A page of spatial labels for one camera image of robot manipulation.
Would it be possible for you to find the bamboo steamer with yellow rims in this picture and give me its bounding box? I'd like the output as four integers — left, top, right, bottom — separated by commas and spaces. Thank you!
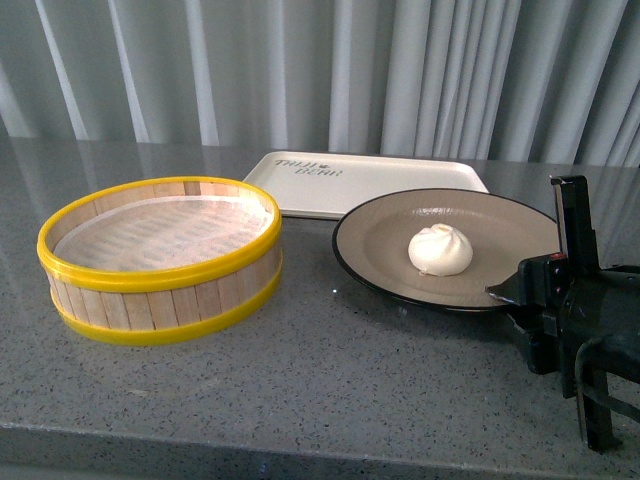
37, 176, 283, 345

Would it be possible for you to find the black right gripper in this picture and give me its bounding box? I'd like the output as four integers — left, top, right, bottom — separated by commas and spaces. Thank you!
485, 176, 639, 452

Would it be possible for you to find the white steamed bun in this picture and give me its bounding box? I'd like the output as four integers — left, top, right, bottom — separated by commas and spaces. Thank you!
408, 223, 473, 277

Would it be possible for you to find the brown plate with black rim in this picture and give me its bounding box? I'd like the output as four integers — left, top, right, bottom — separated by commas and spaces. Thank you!
333, 189, 560, 311

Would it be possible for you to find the white steamer liner paper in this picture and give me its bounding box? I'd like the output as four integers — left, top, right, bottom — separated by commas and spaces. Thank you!
54, 195, 274, 272

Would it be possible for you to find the cream rectangular tray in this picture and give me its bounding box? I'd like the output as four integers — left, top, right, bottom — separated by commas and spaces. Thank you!
244, 151, 487, 220

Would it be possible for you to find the grey pleated curtain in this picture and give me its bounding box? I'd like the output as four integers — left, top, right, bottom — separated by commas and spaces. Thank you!
1, 1, 639, 168

